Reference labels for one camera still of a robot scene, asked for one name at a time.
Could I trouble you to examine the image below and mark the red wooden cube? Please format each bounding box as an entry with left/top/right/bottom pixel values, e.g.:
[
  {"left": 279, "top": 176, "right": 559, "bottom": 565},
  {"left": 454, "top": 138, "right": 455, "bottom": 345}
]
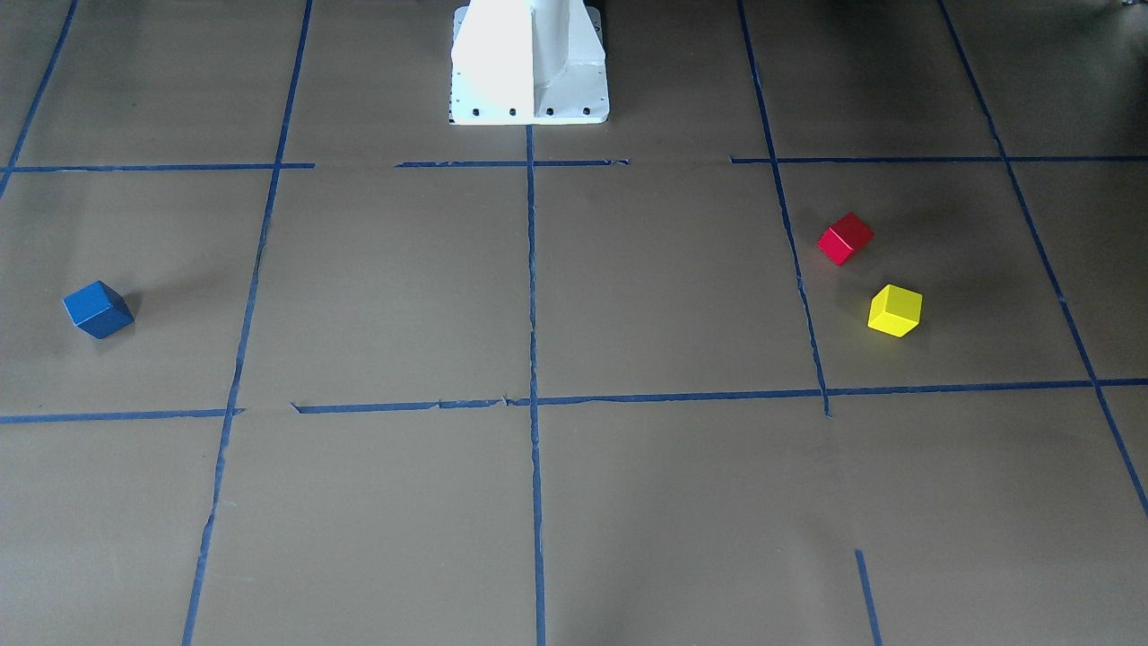
[{"left": 817, "top": 212, "right": 874, "bottom": 266}]

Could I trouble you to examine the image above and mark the yellow wooden cube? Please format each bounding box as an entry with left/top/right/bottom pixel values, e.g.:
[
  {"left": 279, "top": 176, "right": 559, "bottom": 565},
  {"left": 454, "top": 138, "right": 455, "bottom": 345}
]
[{"left": 866, "top": 285, "right": 924, "bottom": 336}]

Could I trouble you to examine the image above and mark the blue wooden cube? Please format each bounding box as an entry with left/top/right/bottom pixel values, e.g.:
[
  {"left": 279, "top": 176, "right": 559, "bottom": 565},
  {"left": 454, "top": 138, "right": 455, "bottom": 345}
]
[{"left": 62, "top": 281, "right": 135, "bottom": 340}]

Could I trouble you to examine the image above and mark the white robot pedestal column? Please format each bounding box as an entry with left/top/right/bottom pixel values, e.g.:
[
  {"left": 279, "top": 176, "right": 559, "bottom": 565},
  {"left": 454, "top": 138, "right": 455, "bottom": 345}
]
[{"left": 448, "top": 1, "right": 611, "bottom": 127}]

